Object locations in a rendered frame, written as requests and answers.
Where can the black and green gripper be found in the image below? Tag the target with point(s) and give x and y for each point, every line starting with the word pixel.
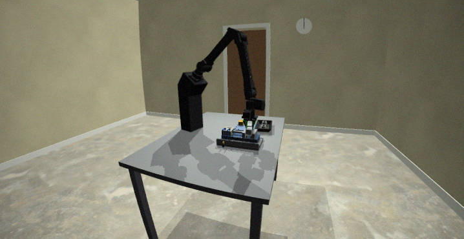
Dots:
pixel 251 119

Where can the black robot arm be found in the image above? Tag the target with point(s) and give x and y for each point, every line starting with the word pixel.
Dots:
pixel 206 65

